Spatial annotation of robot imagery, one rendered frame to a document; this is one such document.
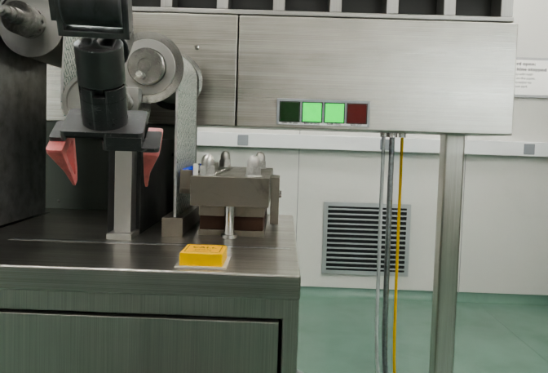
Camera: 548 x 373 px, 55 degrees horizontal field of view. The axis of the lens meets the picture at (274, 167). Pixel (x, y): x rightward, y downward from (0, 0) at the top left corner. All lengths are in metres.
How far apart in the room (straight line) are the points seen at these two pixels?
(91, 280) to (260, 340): 0.28
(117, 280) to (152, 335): 0.11
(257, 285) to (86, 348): 0.30
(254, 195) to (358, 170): 2.76
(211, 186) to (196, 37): 0.53
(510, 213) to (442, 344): 2.45
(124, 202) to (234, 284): 0.36
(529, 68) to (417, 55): 2.70
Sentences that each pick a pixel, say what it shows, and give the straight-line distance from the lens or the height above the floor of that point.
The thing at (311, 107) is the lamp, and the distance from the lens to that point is 1.42.
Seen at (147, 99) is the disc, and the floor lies 1.18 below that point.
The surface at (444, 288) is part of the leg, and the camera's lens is 1.72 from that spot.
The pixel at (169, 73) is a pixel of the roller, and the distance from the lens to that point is 1.12.
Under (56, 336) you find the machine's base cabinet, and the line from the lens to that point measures 0.97.
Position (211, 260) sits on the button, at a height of 0.91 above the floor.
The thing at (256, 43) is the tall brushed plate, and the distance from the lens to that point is 1.45.
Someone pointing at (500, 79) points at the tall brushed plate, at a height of 1.29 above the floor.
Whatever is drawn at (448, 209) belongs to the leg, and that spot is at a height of 0.92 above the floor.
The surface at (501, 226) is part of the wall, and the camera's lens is 4.11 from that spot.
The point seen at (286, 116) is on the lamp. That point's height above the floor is 1.17.
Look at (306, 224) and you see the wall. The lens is 3.81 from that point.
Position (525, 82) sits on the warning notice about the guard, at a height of 1.57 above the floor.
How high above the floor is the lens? 1.11
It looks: 3 degrees down
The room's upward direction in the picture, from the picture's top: 2 degrees clockwise
